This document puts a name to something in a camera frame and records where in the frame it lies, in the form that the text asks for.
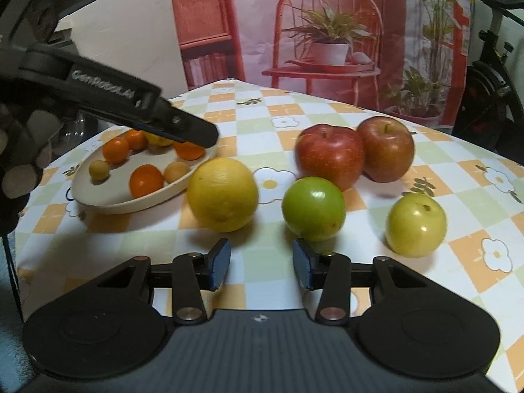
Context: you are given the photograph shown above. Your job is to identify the small brown round fruit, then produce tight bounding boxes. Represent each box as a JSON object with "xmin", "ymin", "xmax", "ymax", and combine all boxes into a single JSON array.
[
  {"xmin": 89, "ymin": 160, "xmax": 111, "ymax": 181},
  {"xmin": 164, "ymin": 161, "xmax": 191, "ymax": 184}
]

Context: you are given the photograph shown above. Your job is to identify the green apple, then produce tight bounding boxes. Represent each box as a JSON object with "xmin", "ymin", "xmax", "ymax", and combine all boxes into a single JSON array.
[{"xmin": 282, "ymin": 177, "xmax": 346, "ymax": 242}]

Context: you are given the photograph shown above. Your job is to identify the red apple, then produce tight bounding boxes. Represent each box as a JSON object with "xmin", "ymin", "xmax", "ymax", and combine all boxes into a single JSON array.
[
  {"xmin": 357, "ymin": 116, "xmax": 415, "ymax": 183},
  {"xmin": 295, "ymin": 123, "xmax": 366, "ymax": 192}
]

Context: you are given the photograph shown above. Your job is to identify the yellow lemon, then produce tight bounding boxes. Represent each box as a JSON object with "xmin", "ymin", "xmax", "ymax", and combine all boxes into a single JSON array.
[
  {"xmin": 187, "ymin": 157, "xmax": 259, "ymax": 233},
  {"xmin": 143, "ymin": 131, "xmax": 175, "ymax": 148}
]

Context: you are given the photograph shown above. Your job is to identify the large mandarin orange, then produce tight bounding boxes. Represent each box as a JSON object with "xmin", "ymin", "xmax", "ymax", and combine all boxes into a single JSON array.
[{"xmin": 130, "ymin": 164, "xmax": 164, "ymax": 198}]

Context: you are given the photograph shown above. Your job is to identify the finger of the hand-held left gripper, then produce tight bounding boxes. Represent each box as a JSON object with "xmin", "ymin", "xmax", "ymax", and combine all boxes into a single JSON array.
[{"xmin": 134, "ymin": 97, "xmax": 220, "ymax": 149}]

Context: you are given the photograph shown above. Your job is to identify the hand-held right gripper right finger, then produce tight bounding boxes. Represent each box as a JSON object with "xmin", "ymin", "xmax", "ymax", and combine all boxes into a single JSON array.
[{"xmin": 292, "ymin": 238, "xmax": 472, "ymax": 325}]

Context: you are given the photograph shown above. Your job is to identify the printed red chair backdrop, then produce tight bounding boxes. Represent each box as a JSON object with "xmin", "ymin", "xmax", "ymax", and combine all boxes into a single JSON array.
[{"xmin": 168, "ymin": 0, "xmax": 471, "ymax": 127}]

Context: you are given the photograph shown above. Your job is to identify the beige plate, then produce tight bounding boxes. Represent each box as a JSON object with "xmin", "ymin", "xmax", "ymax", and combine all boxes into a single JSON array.
[{"xmin": 71, "ymin": 127, "xmax": 217, "ymax": 215}]

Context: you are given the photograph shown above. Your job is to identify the person's left hand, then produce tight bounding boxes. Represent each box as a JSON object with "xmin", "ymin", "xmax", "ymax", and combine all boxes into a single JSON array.
[{"xmin": 0, "ymin": 80, "xmax": 65, "ymax": 236}]

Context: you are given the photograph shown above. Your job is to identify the black exercise bike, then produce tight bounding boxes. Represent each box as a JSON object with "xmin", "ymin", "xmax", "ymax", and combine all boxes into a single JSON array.
[{"xmin": 452, "ymin": 0, "xmax": 524, "ymax": 160}]

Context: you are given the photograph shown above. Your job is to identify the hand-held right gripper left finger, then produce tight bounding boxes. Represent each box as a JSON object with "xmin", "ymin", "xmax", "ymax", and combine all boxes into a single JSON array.
[{"xmin": 48, "ymin": 238, "xmax": 232, "ymax": 325}]

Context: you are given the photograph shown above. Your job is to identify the yellow-green apple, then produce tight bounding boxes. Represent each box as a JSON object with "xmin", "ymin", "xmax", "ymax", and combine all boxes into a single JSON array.
[{"xmin": 385, "ymin": 193, "xmax": 447, "ymax": 258}]

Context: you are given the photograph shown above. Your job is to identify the small tangerine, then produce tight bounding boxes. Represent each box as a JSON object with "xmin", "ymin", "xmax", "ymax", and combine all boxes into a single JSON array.
[
  {"xmin": 102, "ymin": 137, "xmax": 131, "ymax": 164},
  {"xmin": 174, "ymin": 141, "xmax": 206, "ymax": 161},
  {"xmin": 125, "ymin": 129, "xmax": 149, "ymax": 151}
]

